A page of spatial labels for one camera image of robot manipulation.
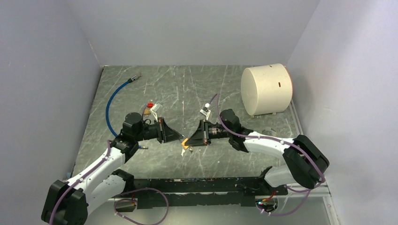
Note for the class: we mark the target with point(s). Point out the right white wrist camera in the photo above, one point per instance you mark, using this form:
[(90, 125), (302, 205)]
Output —
[(206, 111)]

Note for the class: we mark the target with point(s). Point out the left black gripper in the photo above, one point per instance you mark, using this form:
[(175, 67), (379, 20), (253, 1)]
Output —
[(165, 133)]

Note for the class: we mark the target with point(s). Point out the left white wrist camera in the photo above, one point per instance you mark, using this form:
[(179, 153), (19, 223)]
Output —
[(156, 110)]

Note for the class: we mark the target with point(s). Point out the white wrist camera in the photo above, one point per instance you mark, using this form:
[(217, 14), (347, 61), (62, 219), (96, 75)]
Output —
[(206, 111), (156, 110)]

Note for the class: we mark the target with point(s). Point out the small brass padlock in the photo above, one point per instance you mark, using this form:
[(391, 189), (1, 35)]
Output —
[(184, 144)]

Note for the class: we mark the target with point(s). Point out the cream cylindrical container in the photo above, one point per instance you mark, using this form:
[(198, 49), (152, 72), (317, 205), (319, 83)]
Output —
[(266, 89)]

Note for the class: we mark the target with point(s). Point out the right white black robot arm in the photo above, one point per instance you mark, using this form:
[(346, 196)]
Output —
[(304, 163)]

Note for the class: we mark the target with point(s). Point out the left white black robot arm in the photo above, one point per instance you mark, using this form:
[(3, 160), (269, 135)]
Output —
[(70, 202)]

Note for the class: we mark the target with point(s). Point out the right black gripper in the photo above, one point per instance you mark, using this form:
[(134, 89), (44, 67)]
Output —
[(201, 136)]

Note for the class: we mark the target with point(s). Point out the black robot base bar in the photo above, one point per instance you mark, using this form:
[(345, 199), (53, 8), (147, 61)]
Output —
[(242, 191)]

